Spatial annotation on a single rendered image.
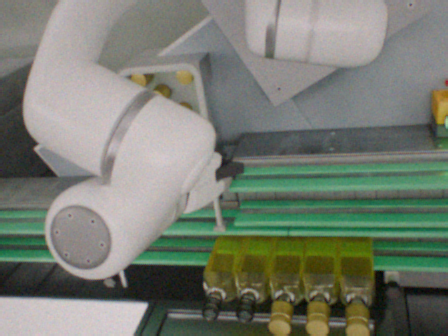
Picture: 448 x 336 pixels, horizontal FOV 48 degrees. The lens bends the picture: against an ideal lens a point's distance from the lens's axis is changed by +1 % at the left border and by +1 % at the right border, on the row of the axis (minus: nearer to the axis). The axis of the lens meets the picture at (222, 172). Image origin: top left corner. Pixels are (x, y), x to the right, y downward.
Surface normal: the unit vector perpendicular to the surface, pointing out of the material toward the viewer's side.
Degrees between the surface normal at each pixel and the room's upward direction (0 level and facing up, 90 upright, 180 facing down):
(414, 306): 90
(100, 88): 65
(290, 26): 8
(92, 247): 14
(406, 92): 0
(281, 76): 2
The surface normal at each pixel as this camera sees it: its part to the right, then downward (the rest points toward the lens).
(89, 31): 0.79, 0.58
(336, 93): -0.22, 0.47
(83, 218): -0.25, 0.18
